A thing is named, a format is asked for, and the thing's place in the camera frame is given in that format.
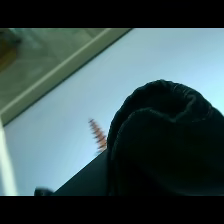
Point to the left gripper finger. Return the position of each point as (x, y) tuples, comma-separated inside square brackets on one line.
[(88, 181)]

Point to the black garment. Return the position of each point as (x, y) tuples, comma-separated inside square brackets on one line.
[(166, 143)]

